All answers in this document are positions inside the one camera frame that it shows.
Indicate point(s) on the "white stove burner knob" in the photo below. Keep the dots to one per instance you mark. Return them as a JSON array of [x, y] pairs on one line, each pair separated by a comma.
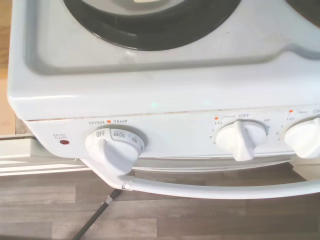
[[241, 140], [303, 140]]

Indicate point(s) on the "white electric stove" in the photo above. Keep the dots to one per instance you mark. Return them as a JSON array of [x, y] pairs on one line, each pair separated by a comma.
[[150, 82]]

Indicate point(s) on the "white oven temperature knob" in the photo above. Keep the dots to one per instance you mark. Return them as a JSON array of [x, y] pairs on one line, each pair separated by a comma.
[[112, 152]]

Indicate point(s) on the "black coil burner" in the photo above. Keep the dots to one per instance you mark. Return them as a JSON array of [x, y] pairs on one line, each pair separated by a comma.
[[140, 40]]

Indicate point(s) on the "red oven cycle light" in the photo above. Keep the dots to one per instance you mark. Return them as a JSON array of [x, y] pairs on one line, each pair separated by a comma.
[[64, 142]]

